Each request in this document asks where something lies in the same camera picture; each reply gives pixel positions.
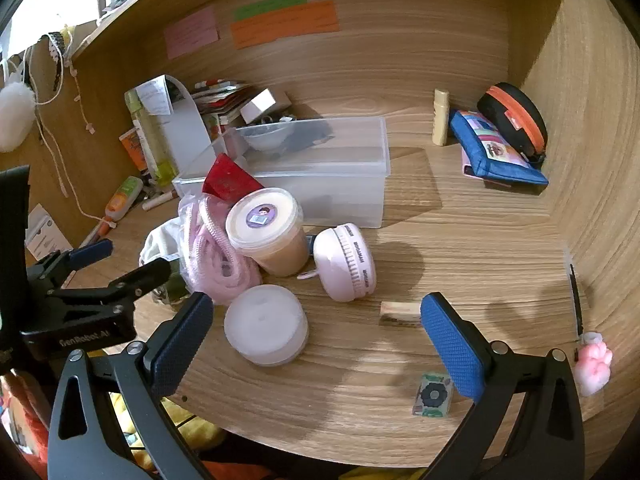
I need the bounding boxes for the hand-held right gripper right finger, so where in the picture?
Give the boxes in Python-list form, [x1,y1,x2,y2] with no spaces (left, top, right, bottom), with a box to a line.
[420,291,586,480]

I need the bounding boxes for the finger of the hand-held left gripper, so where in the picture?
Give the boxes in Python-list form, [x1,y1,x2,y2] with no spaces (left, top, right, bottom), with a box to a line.
[46,256,173,312]
[30,238,114,289]

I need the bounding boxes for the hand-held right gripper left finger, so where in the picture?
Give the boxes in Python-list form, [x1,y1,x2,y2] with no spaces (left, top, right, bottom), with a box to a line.
[47,291,216,480]

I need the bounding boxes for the white cloth bag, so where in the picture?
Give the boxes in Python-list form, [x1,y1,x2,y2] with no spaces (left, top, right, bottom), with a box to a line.
[139,220,183,271]

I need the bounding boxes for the pink rope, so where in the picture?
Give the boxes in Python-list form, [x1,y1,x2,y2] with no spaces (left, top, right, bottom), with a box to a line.
[177,192,263,306]

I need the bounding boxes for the white round container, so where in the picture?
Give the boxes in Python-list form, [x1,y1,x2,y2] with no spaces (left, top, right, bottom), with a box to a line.
[223,284,309,367]

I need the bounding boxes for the beige tub with lid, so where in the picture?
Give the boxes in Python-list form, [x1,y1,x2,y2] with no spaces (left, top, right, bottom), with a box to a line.
[225,187,311,277]

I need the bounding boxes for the red cloth pouch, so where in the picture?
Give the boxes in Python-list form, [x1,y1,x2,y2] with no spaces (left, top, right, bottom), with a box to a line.
[201,154,265,200]

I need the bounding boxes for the pink headphones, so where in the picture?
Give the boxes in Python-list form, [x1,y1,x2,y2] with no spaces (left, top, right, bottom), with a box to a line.
[297,222,376,303]

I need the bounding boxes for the clear plastic storage box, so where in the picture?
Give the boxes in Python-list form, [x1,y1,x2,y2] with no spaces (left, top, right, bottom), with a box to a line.
[172,116,392,229]

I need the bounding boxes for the orange pen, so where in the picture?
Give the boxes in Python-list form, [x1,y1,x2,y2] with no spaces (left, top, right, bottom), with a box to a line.
[80,217,118,248]

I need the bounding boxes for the dark green object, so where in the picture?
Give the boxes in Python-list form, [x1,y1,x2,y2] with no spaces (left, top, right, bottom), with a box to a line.
[152,260,191,306]

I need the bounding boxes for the small printed box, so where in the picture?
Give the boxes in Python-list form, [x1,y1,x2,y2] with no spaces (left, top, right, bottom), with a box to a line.
[412,372,453,417]

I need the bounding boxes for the white printed cards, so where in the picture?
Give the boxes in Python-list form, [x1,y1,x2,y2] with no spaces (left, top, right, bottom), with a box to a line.
[25,204,73,261]

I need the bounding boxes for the orange green tube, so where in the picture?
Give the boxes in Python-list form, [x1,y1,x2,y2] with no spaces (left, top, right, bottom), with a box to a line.
[105,176,145,221]

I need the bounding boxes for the small wooden block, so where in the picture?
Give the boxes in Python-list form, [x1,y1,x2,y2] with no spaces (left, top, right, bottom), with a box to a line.
[379,301,423,326]

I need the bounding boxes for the white marker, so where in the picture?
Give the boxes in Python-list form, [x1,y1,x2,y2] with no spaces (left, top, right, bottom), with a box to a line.
[142,190,178,211]

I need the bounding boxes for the orange box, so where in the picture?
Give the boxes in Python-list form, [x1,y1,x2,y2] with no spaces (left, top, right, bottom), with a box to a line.
[119,129,148,173]

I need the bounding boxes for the yellow-green bottle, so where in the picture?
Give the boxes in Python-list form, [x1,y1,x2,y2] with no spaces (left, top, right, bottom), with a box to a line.
[125,87,173,186]

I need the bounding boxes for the black pen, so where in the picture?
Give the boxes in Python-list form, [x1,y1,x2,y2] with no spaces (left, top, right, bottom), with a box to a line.
[569,262,586,336]

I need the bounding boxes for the pink paw toy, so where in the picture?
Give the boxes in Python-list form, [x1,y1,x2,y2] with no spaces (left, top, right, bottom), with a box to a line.
[572,331,613,397]

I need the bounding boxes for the white file holder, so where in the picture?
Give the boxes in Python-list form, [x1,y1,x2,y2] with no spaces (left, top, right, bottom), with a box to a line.
[134,74,223,181]

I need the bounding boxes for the white fluffy ball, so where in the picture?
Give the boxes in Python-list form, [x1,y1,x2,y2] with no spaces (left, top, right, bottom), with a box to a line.
[0,82,36,153]

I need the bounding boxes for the white paper sheet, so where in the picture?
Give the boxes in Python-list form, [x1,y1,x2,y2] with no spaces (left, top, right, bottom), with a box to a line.
[135,77,173,116]

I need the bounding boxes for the grey bowl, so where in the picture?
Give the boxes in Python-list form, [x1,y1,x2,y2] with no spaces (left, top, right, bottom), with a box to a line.
[240,122,296,152]

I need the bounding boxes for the stack of red white boxes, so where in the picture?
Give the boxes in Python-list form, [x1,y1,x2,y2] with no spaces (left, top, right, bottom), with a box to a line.
[192,78,256,133]

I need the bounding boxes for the blue pencil case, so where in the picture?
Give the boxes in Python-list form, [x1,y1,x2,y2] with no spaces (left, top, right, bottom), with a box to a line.
[448,109,549,186]

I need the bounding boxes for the small white box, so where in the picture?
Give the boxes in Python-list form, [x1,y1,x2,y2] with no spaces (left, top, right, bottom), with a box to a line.
[240,88,292,123]

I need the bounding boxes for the black object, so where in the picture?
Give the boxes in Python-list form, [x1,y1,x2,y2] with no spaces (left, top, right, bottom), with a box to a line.
[280,119,335,153]

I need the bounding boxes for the cream tube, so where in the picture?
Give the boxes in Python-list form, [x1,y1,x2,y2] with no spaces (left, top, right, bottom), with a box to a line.
[432,88,452,147]

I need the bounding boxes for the pink paper note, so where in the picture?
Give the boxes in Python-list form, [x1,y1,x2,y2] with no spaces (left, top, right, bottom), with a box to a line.
[164,6,221,60]

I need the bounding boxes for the black orange zip case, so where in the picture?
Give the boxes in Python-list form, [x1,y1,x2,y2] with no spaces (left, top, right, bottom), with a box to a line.
[476,82,548,168]

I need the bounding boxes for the orange paper note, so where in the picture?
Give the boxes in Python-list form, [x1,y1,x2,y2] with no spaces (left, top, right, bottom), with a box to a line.
[230,0,341,50]

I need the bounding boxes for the green paper note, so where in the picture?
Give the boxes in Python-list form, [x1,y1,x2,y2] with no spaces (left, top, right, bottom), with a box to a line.
[232,0,308,22]

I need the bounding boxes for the white cord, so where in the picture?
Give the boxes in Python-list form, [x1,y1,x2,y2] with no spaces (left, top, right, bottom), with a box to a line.
[2,35,108,221]

